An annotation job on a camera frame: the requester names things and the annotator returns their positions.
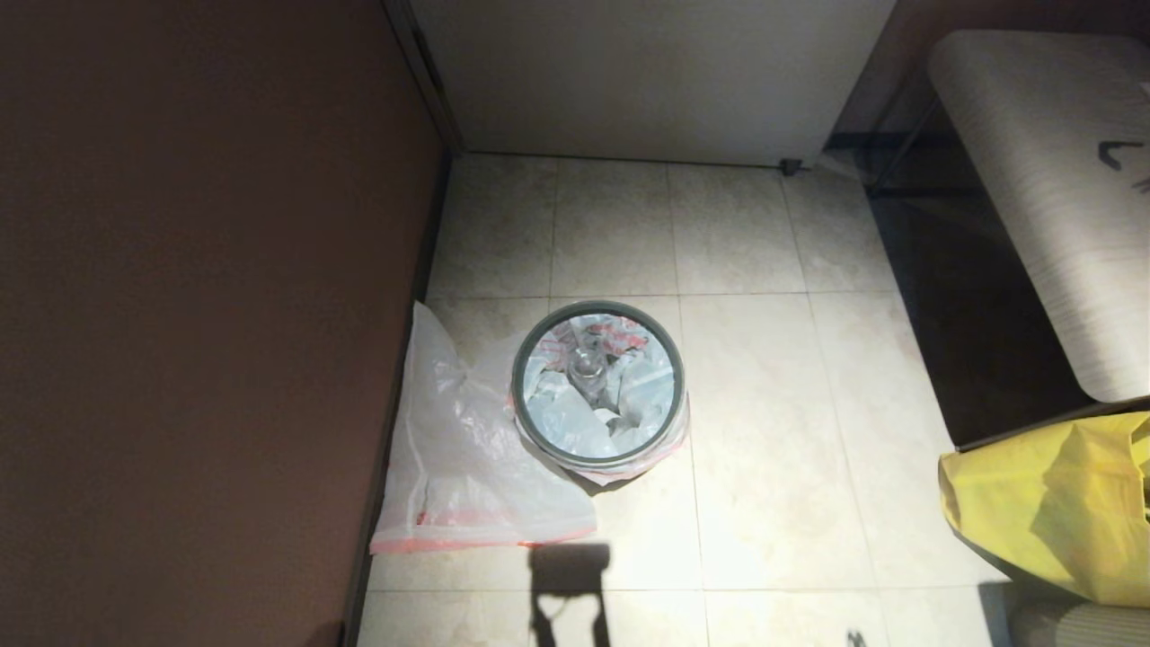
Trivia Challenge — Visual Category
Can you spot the black metal table frame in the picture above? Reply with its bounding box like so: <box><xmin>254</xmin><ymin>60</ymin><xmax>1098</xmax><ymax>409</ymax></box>
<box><xmin>827</xmin><ymin>90</ymin><xmax>998</xmax><ymax>200</ymax></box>

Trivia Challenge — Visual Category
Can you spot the white door panel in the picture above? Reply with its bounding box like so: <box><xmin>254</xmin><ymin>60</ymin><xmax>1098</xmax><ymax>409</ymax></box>
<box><xmin>409</xmin><ymin>0</ymin><xmax>899</xmax><ymax>169</ymax></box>

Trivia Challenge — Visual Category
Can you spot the clear plastic bottle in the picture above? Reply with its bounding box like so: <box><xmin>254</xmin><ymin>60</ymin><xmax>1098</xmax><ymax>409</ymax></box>
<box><xmin>566</xmin><ymin>328</ymin><xmax>614</xmax><ymax>405</ymax></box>

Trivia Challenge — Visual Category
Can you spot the grey bin ring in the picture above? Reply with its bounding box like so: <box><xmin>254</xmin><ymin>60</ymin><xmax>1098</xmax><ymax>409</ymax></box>
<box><xmin>510</xmin><ymin>300</ymin><xmax>688</xmax><ymax>470</ymax></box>

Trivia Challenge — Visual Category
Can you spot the white plastic bag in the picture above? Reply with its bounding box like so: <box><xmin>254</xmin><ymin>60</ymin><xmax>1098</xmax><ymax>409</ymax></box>
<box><xmin>370</xmin><ymin>301</ymin><xmax>598</xmax><ymax>555</ymax></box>
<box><xmin>514</xmin><ymin>310</ymin><xmax>691</xmax><ymax>487</ymax></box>

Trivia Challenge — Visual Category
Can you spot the yellow plastic bag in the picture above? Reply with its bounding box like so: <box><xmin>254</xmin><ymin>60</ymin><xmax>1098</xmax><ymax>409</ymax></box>
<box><xmin>939</xmin><ymin>412</ymin><xmax>1150</xmax><ymax>607</ymax></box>

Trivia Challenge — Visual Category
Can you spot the beige wood-grain table top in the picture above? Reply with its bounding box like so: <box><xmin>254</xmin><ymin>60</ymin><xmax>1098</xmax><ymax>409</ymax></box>
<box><xmin>927</xmin><ymin>30</ymin><xmax>1150</xmax><ymax>403</ymax></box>

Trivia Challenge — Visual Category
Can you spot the dark door frame post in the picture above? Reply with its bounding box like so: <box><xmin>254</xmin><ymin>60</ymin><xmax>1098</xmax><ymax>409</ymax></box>
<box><xmin>385</xmin><ymin>0</ymin><xmax>465</xmax><ymax>154</ymax></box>

